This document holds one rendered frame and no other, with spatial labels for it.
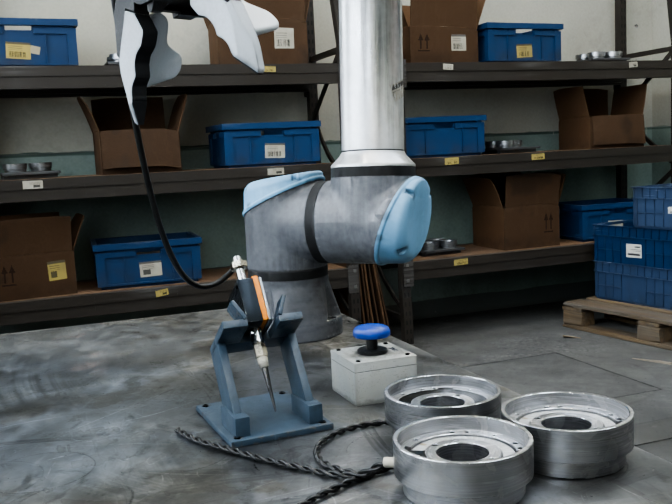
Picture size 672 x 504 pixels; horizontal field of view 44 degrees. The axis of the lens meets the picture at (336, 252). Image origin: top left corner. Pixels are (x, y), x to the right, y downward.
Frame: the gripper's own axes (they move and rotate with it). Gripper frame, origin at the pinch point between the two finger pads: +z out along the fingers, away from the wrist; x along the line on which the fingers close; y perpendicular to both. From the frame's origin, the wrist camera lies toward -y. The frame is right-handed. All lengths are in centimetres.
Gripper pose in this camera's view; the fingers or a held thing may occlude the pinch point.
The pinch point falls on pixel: (189, 103)
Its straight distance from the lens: 67.9
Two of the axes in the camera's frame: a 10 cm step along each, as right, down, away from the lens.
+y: 6.3, -1.4, 7.6
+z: 2.1, 9.8, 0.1
